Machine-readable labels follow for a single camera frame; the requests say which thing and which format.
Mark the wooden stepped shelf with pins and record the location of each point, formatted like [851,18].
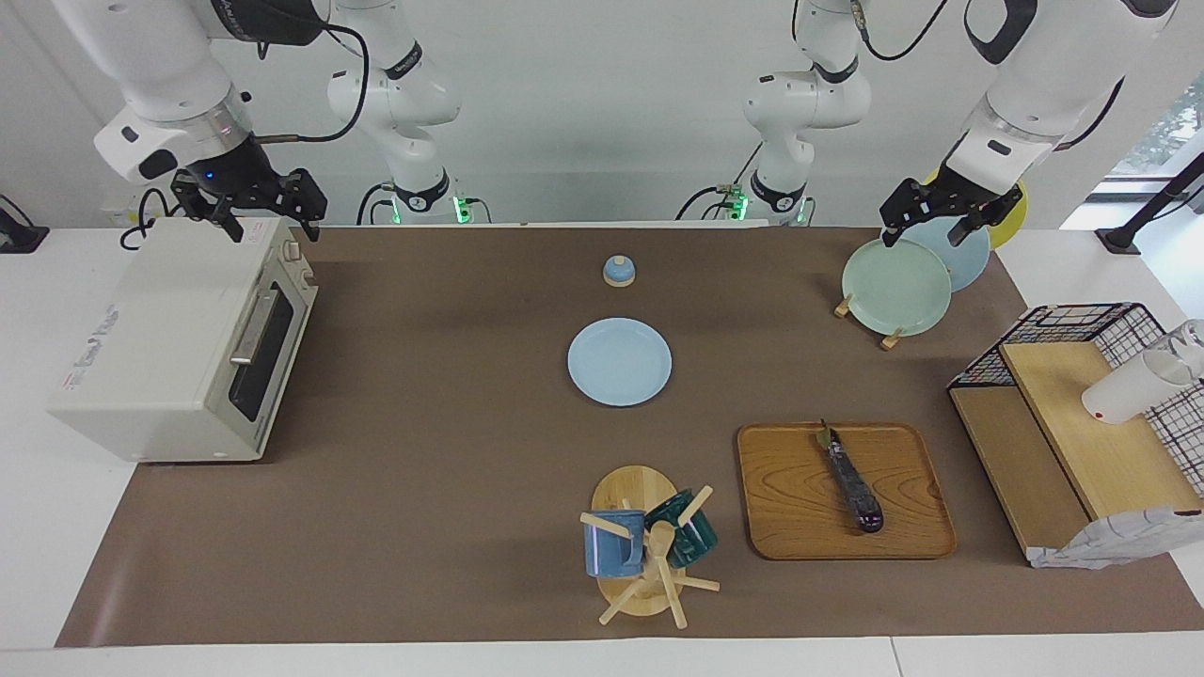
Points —
[1091,442]

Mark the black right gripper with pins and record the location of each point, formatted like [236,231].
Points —
[240,179]

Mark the window with grey frame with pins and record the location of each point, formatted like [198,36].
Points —
[1162,132]

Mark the wooden serving tray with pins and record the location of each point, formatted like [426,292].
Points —
[790,498]

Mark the dark purple eggplant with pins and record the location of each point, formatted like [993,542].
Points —
[856,494]

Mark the yellow racked plate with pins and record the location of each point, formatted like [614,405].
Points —
[1011,226]

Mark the blue mug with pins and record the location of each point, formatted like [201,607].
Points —
[607,550]

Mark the pale green racked plate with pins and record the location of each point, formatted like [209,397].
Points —
[894,287]

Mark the pale blue racked plate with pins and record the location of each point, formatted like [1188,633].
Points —
[969,263]

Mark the dark green mug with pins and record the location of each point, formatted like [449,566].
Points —
[696,541]

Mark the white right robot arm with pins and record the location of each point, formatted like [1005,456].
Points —
[160,56]

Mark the beige toaster oven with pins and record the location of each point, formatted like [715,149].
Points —
[160,348]

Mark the clear glass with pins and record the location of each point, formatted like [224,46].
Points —
[1190,337]

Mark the light blue plate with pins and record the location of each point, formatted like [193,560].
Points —
[619,362]

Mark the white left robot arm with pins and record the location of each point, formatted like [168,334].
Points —
[1035,85]

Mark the wooden plate rack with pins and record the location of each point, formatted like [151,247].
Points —
[840,308]

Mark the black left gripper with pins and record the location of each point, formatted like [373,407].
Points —
[950,196]

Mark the wooden mug tree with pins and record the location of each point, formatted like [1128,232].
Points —
[630,489]

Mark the white cup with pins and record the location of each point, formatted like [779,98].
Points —
[1124,390]

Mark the brown table mat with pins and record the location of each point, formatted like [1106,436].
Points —
[451,470]

